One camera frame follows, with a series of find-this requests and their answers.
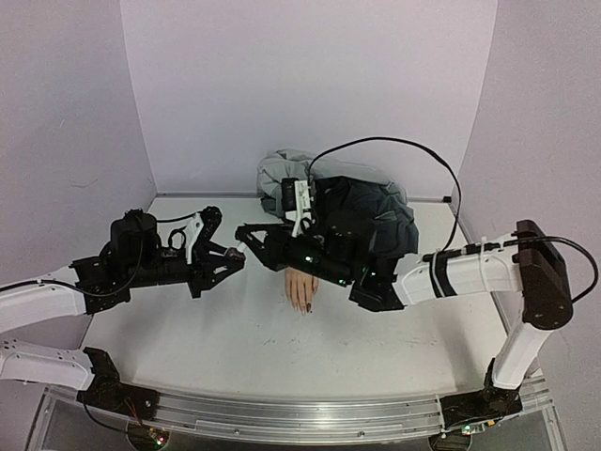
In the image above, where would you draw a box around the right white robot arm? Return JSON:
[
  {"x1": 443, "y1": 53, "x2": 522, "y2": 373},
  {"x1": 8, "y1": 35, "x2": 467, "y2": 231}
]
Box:
[{"x1": 235, "y1": 221, "x2": 574, "y2": 390}]

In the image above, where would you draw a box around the grey and black jacket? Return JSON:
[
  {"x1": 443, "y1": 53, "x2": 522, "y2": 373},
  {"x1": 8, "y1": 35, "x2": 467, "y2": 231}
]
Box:
[{"x1": 256, "y1": 148, "x2": 419, "y2": 258}]

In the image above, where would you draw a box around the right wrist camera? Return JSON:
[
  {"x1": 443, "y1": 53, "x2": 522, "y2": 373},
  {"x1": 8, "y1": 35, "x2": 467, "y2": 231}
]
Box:
[{"x1": 281, "y1": 178, "x2": 316, "y2": 238}]

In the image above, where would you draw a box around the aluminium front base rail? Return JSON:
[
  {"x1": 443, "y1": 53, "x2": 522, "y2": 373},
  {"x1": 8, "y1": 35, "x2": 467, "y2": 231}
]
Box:
[{"x1": 26, "y1": 377, "x2": 565, "y2": 450}]

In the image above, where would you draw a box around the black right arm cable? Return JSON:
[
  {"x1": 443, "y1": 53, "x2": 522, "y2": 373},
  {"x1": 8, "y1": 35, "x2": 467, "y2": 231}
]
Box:
[{"x1": 307, "y1": 135, "x2": 464, "y2": 250}]

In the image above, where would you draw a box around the mannequin hand with long nails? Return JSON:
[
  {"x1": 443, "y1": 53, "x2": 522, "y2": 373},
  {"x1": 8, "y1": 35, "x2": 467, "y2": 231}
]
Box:
[{"x1": 285, "y1": 268, "x2": 319, "y2": 315}]

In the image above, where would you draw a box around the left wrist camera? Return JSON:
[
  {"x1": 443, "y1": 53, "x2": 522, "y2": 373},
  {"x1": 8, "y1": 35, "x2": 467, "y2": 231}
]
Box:
[{"x1": 184, "y1": 206, "x2": 223, "y2": 265}]

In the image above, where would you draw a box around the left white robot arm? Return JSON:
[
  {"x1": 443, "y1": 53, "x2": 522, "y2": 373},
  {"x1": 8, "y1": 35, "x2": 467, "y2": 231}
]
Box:
[{"x1": 1, "y1": 207, "x2": 245, "y2": 411}]

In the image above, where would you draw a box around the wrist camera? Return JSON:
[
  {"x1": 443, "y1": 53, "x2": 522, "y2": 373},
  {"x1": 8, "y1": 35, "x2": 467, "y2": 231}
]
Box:
[
  {"x1": 281, "y1": 178, "x2": 316, "y2": 238},
  {"x1": 184, "y1": 206, "x2": 223, "y2": 265}
]

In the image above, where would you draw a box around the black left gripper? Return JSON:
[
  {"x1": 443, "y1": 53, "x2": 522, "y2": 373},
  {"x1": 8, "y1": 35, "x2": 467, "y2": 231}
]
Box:
[{"x1": 126, "y1": 241, "x2": 244, "y2": 299}]

